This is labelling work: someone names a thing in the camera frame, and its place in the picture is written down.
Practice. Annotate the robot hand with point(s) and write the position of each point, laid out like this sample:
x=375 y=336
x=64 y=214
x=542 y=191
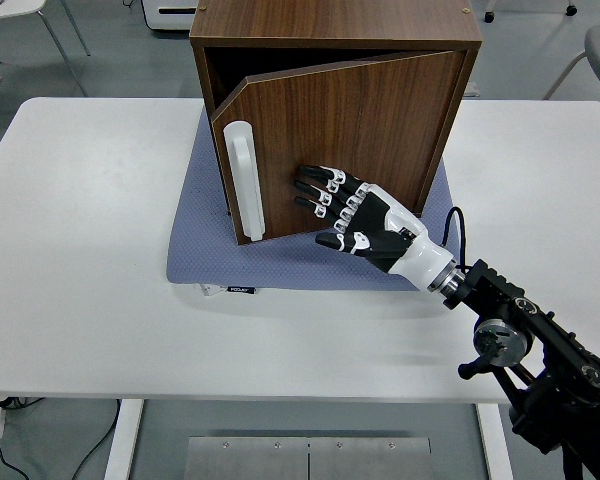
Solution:
x=375 y=220

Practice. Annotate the brown wooden cabinet door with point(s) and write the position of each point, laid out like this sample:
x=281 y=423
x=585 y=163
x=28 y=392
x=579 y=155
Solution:
x=355 y=125

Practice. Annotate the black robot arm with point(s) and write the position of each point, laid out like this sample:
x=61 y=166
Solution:
x=505 y=295

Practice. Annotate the brown wooden cabinet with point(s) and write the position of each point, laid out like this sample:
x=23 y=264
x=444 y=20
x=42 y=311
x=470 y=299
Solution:
x=330 y=20

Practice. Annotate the blue textured mat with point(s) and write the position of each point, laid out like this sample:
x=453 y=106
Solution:
x=280 y=265

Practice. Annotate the black mat label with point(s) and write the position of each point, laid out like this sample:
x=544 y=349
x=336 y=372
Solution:
x=242 y=290

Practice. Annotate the white mat tag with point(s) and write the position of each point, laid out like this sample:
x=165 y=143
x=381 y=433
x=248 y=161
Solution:
x=209 y=290

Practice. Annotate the office chair base with casters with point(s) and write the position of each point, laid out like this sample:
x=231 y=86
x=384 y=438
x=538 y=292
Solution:
x=489 y=16

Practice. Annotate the grey metal plate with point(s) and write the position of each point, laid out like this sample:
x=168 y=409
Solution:
x=370 y=460
x=245 y=460

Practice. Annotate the white table leg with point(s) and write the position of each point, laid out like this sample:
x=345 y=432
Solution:
x=490 y=445
x=122 y=440

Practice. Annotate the white appliance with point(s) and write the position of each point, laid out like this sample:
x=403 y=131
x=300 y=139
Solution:
x=172 y=17

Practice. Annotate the white table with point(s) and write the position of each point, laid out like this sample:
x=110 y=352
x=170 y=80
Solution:
x=80 y=250

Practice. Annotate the white chair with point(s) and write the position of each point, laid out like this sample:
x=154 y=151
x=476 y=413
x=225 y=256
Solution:
x=15 y=6

